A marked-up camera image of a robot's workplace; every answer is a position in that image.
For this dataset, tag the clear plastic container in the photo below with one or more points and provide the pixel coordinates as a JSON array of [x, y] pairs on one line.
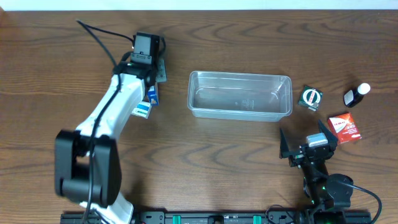
[[239, 96]]

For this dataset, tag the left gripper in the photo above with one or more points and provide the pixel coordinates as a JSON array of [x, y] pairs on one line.
[[161, 71]]

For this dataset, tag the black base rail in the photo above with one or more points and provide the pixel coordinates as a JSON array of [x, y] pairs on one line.
[[271, 216]]

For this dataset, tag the blue Kool Fever box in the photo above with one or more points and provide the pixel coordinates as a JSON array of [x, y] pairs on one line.
[[153, 95]]

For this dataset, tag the white Panadol box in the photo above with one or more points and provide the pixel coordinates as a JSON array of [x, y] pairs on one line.
[[142, 110]]

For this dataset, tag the green Zam-Buk box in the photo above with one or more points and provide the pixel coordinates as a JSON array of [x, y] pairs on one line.
[[310, 98]]

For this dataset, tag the red medicine box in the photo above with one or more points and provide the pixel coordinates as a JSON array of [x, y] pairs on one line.
[[344, 128]]

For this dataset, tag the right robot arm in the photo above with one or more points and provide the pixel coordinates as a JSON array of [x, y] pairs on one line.
[[330, 193]]

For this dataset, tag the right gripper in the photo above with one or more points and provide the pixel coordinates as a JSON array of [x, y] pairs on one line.
[[296, 157]]

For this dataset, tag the dark bottle white cap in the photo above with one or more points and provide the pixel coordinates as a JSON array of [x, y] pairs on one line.
[[355, 95]]

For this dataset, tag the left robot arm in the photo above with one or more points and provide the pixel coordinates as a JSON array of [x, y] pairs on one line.
[[87, 163]]

